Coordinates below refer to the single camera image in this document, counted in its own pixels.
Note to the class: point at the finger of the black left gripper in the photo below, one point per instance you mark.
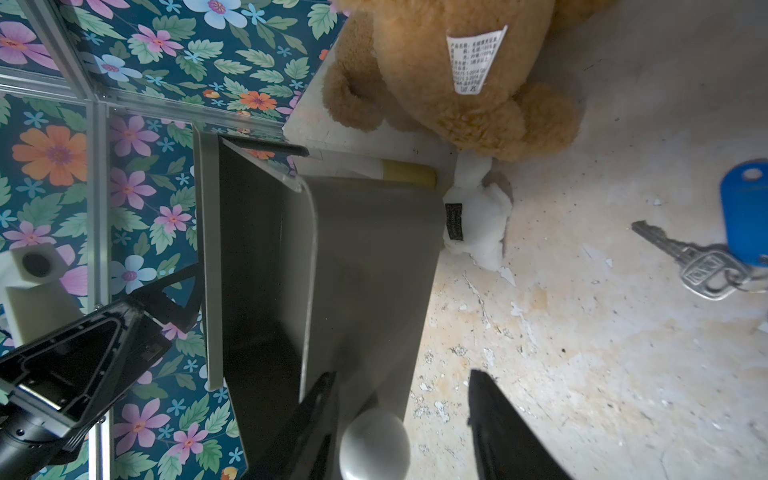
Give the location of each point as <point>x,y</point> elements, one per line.
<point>158,304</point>

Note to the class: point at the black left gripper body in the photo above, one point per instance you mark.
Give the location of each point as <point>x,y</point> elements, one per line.
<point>58,387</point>

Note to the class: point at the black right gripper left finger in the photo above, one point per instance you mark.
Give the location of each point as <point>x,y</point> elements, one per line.
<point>304,448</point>

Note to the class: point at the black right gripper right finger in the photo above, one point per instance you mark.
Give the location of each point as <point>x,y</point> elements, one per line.
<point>505,447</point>

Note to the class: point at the key with blue tag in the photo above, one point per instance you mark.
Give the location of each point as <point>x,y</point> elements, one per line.
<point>735,259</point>

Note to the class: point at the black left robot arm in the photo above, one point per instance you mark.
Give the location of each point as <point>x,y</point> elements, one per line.
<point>22,464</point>

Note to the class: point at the white drawer knob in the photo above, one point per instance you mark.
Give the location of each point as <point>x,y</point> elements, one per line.
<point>375,446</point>

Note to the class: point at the white yellow drawer cabinet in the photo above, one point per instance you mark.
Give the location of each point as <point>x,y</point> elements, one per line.
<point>338,150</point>

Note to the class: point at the small white plush toy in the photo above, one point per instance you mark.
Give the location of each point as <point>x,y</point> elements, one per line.
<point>476,212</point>

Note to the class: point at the brown teddy bear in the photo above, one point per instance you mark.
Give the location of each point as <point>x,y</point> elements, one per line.
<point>457,68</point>

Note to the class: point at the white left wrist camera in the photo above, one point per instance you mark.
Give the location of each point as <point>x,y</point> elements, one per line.
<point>34,300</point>

